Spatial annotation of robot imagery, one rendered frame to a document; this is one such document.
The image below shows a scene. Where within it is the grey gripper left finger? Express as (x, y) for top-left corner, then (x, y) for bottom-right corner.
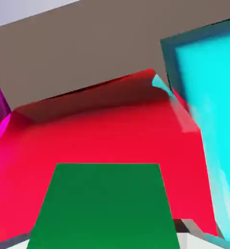
(0, 230), (33, 249)

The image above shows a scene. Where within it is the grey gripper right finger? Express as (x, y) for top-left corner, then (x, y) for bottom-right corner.
(172, 218), (230, 249)

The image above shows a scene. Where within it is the small green cube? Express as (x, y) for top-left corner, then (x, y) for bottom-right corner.
(26, 162), (181, 249)

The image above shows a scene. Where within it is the large red box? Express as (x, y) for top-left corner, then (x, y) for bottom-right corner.
(0, 68), (219, 247)

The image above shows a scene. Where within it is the large cyan box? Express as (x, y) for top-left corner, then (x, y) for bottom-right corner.
(159, 16), (230, 246)

